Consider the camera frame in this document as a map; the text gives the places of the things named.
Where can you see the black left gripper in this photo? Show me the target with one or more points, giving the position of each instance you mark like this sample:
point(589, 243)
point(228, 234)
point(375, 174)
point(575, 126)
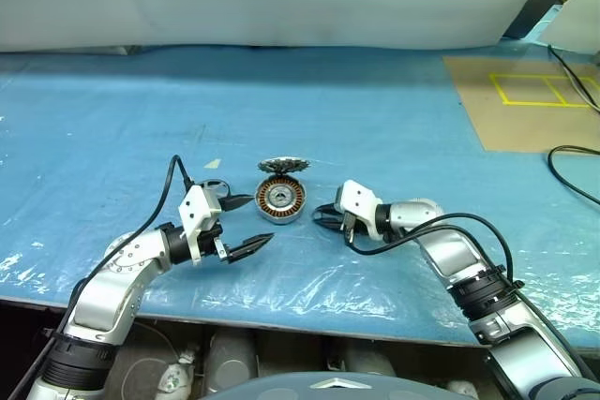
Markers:
point(213, 243)

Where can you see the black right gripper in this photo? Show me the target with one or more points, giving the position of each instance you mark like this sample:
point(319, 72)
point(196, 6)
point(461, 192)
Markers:
point(349, 229)

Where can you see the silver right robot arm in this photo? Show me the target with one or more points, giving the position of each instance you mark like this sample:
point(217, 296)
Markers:
point(469, 269)

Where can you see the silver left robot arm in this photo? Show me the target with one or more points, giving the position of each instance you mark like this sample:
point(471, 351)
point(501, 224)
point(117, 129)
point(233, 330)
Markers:
point(117, 273)

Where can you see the round copper-wound motor stator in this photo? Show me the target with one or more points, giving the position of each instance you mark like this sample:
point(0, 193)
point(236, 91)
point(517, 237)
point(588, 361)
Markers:
point(281, 215)

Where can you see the copper wound rotor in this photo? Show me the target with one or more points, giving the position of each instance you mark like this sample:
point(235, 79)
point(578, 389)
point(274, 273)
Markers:
point(280, 195)

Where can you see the silver spoked toothed lid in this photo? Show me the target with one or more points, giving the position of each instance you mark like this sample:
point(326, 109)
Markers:
point(283, 166)

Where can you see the blue plastic-covered table mat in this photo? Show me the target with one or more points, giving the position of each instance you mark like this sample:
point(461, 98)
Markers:
point(300, 114)

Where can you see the grey rounded cylinder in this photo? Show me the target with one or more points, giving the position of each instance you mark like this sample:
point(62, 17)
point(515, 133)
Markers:
point(232, 358)

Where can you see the white crumpled pouch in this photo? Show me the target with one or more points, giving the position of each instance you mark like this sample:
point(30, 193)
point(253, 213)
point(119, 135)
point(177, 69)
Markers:
point(177, 374)

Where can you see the grey robot torso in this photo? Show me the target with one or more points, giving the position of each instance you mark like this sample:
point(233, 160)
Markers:
point(323, 388)

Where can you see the brown cardboard sheet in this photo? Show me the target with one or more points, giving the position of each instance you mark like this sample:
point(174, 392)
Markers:
point(520, 123)

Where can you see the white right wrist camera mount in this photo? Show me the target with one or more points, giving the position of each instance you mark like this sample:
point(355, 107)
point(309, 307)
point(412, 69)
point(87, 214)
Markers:
point(358, 205)

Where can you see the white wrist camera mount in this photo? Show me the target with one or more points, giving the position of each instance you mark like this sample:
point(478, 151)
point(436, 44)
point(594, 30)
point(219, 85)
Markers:
point(358, 205)
point(197, 208)

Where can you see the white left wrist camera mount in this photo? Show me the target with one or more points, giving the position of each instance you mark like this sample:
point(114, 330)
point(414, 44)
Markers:
point(197, 208)

